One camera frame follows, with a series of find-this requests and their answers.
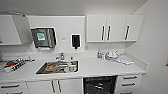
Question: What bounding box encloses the steel paper towel dispenser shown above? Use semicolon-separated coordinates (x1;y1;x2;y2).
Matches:
30;27;58;51

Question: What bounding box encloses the small red dish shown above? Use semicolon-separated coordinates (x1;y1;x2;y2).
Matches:
5;60;17;67

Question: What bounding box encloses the white dish cloth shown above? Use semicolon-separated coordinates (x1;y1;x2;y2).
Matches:
117;54;135;66

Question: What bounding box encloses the steel kitchen sink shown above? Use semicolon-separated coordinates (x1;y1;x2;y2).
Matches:
35;59;81;76

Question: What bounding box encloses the small wall label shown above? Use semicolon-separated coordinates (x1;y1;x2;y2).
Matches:
60;37;67;42

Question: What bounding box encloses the white mug with red print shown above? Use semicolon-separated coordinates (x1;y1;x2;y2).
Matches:
67;62;78;73

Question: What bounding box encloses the stack of white dishes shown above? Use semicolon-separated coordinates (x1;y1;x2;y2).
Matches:
104;49;120;62

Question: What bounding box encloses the white plate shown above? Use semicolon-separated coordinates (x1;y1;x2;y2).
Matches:
63;64;78;74

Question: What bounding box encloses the bowl with orange food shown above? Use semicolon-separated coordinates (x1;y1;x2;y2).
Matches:
44;63;57;73

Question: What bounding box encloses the white base cabinet door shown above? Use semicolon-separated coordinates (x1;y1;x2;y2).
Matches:
25;79;57;94
54;77;84;94

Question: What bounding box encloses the black soap dispenser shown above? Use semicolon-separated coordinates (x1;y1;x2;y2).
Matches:
70;33;81;50

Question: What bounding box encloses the white drawer front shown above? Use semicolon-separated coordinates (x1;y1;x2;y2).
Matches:
115;80;141;91
0;90;32;94
114;88;138;94
0;81;30;93
116;73;143;83

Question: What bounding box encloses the black base cabinet handle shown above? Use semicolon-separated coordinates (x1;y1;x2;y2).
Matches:
50;80;56;94
56;79;63;94

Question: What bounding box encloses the small pale bottle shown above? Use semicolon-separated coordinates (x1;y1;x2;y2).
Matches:
100;52;106;61

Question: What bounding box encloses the large white wall cabinet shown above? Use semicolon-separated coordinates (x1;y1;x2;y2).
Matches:
0;13;33;47

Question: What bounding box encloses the bottle with blue label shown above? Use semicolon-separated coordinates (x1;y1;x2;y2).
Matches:
96;50;102;60

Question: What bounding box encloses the chrome sink faucet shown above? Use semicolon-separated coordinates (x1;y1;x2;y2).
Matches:
54;51;66;62

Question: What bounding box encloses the black cabinet door handle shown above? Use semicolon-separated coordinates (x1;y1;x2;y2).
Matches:
124;24;131;41
100;25;106;42
106;25;112;42

